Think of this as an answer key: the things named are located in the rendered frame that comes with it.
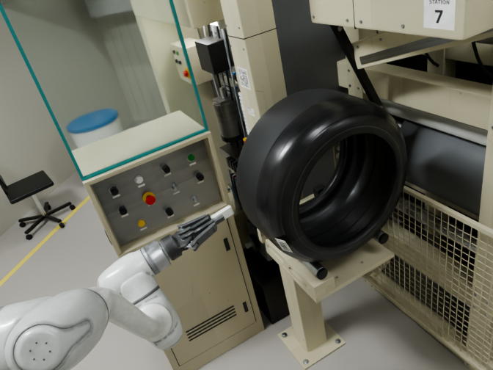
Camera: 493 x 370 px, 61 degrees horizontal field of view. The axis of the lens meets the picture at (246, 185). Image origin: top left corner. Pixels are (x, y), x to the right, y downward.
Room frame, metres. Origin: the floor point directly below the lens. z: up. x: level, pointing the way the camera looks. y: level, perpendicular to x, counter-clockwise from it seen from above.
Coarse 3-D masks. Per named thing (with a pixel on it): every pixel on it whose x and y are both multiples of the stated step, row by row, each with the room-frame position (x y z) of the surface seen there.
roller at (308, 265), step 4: (304, 264) 1.13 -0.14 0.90; (308, 264) 1.12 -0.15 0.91; (312, 264) 1.10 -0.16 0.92; (316, 264) 1.10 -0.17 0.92; (320, 264) 1.10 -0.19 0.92; (308, 268) 1.11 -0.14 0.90; (312, 268) 1.09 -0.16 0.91; (316, 268) 1.08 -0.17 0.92; (320, 268) 1.08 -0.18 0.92; (324, 268) 1.07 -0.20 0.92; (312, 272) 1.09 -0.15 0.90; (316, 272) 1.07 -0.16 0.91; (320, 272) 1.06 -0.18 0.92; (324, 272) 1.07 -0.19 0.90; (316, 276) 1.07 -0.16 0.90; (320, 276) 1.06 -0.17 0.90; (324, 276) 1.07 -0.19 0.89
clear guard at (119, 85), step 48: (0, 0) 1.49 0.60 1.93; (48, 0) 1.54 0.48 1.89; (96, 0) 1.59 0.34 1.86; (144, 0) 1.64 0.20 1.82; (48, 48) 1.51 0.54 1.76; (96, 48) 1.57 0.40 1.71; (144, 48) 1.62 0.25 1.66; (48, 96) 1.49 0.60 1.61; (96, 96) 1.54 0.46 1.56; (144, 96) 1.60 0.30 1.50; (192, 96) 1.67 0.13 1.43; (96, 144) 1.52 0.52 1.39; (144, 144) 1.58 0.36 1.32
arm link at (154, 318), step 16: (80, 288) 0.60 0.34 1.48; (96, 288) 0.64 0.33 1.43; (160, 288) 0.94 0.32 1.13; (112, 304) 0.65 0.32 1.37; (128, 304) 0.71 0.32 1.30; (144, 304) 0.87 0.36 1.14; (160, 304) 0.87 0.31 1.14; (112, 320) 0.68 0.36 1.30; (128, 320) 0.70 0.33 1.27; (144, 320) 0.73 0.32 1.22; (160, 320) 0.81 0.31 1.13; (176, 320) 0.86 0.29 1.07; (144, 336) 0.74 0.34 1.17; (160, 336) 0.81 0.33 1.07; (176, 336) 0.83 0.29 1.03
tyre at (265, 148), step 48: (288, 96) 1.33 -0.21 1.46; (336, 96) 1.23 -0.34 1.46; (288, 144) 1.09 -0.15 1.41; (384, 144) 1.32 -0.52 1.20; (240, 192) 1.21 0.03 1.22; (288, 192) 1.03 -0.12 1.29; (336, 192) 1.41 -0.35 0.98; (384, 192) 1.27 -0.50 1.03; (288, 240) 1.03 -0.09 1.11; (336, 240) 1.21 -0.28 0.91
